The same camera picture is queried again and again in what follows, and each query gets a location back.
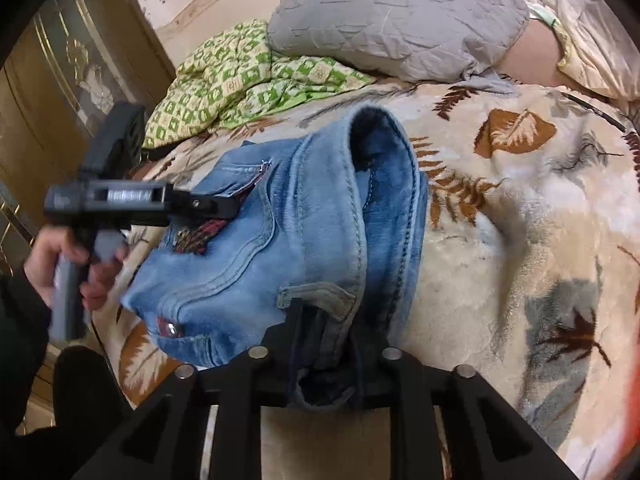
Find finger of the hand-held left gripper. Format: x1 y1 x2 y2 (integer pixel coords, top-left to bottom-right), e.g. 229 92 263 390
169 187 251 221

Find cream bed headboard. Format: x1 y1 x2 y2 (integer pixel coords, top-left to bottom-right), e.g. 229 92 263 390
117 0 301 56

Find green patterned cloth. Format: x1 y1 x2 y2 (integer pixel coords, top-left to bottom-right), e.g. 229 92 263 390
141 19 377 150

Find pink pillow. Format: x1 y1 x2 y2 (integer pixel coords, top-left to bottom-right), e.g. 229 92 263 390
500 22 576 88

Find blue denim pants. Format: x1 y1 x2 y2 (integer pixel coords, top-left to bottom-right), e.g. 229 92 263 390
120 105 431 413

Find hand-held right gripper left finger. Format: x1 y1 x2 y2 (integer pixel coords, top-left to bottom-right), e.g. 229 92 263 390
72 299 304 480

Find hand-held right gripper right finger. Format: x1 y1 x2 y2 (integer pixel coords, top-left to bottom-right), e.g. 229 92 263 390
350 331 576 480

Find person's left forearm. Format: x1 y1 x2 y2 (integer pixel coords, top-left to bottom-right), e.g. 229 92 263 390
0 265 56 431

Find leaf print fleece blanket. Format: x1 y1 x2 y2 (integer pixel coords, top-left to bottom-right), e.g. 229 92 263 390
92 80 640 480

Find grey quilted pillow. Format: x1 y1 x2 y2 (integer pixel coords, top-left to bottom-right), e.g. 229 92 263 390
266 0 531 93

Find mint green fabric label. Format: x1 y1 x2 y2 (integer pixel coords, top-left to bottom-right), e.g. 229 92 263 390
527 2 558 28

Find cream ruffled pillow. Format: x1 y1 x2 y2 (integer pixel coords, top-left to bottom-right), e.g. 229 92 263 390
525 0 640 103

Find brown wooden wardrobe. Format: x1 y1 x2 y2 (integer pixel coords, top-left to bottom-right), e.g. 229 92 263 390
0 0 176 281

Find person's left hand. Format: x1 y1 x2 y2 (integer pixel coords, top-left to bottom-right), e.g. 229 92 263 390
24 222 130 313

